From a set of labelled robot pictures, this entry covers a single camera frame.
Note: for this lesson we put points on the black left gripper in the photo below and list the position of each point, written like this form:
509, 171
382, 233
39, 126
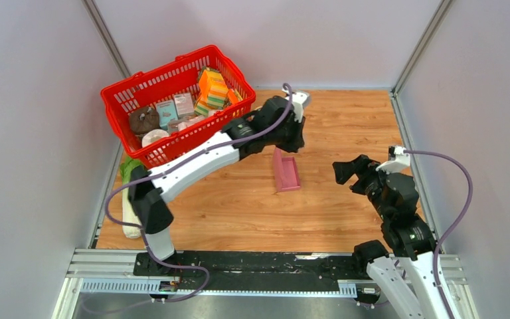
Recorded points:
297, 142

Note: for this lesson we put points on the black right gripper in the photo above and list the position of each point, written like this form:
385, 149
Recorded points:
363, 168

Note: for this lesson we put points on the pink paper box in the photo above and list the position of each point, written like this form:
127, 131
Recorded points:
285, 170

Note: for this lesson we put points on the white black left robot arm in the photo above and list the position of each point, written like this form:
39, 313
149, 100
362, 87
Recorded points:
279, 122

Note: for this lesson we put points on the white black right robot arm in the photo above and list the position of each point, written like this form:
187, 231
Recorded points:
405, 265

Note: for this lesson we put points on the grey pink small box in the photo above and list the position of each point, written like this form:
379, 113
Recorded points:
184, 104

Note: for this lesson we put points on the teal small box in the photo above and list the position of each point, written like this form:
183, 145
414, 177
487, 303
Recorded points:
167, 112

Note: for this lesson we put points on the orange yellow sponge pack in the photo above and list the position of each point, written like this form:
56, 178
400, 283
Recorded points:
213, 88

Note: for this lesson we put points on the green yellow sponge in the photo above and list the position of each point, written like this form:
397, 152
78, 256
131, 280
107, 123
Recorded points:
201, 107

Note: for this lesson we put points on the white tape roll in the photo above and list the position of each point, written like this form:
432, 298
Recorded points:
153, 136

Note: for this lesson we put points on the red plastic shopping basket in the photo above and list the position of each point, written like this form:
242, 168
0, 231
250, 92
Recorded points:
145, 89

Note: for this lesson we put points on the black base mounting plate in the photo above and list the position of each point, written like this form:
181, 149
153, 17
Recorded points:
256, 271

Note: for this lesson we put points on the napa cabbage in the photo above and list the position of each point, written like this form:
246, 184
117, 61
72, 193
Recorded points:
128, 215

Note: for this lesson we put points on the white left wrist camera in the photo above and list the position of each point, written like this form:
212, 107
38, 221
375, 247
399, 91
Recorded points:
301, 100

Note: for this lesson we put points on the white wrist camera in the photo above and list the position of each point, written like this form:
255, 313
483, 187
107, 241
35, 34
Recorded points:
398, 160
301, 100

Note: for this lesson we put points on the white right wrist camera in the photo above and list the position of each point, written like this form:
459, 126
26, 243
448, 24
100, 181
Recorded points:
398, 160

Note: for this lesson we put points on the aluminium rail frame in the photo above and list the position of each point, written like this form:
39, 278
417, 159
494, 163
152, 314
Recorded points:
106, 270

